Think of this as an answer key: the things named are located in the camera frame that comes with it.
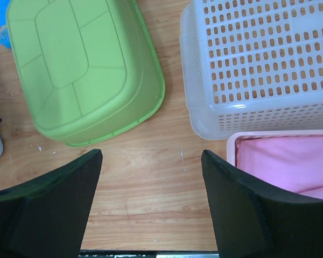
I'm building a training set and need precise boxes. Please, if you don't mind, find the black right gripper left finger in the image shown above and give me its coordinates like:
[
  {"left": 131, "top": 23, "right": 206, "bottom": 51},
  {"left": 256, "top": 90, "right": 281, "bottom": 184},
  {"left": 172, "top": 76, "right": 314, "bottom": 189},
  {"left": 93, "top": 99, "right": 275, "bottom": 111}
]
[{"left": 0, "top": 149, "right": 103, "bottom": 257}]

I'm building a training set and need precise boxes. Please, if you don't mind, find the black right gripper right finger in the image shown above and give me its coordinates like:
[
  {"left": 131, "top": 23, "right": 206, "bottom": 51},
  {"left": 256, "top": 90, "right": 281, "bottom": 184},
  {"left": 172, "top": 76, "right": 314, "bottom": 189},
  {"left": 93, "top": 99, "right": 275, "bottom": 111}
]
[{"left": 201, "top": 150, "right": 323, "bottom": 257}]

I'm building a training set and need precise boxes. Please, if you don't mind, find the green plastic basin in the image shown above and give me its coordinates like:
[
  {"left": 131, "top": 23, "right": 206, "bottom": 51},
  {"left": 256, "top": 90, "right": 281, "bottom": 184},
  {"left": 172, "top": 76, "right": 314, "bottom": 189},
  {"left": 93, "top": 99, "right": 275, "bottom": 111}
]
[{"left": 6, "top": 0, "right": 166, "bottom": 146}]

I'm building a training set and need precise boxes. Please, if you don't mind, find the white perforated plastic basket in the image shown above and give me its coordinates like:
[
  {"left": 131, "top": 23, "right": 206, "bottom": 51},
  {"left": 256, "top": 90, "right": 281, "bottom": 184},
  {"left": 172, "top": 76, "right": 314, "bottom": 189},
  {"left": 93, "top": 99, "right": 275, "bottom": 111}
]
[{"left": 180, "top": 0, "right": 323, "bottom": 140}]

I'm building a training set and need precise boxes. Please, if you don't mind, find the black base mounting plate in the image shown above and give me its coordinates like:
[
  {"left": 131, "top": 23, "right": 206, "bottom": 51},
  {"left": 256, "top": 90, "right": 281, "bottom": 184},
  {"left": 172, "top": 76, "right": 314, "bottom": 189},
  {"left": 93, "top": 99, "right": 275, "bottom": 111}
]
[{"left": 78, "top": 250, "right": 219, "bottom": 258}]

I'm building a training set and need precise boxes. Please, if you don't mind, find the pink perforated basket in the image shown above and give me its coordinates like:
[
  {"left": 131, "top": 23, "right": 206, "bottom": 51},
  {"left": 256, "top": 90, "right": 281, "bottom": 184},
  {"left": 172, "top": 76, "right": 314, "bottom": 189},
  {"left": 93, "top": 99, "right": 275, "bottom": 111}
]
[{"left": 226, "top": 130, "right": 323, "bottom": 166}]

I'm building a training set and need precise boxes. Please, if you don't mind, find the pink towel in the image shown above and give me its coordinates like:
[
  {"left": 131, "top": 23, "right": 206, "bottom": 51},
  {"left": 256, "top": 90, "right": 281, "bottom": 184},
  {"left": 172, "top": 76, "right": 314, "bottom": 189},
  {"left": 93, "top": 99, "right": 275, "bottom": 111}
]
[{"left": 236, "top": 135, "right": 323, "bottom": 199}]

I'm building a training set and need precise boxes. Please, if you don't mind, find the blue printed cloth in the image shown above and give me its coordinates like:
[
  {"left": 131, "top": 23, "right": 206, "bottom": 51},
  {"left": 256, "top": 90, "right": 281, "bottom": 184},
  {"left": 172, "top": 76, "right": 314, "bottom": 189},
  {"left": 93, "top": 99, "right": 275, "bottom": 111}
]
[{"left": 0, "top": 0, "right": 11, "bottom": 49}]

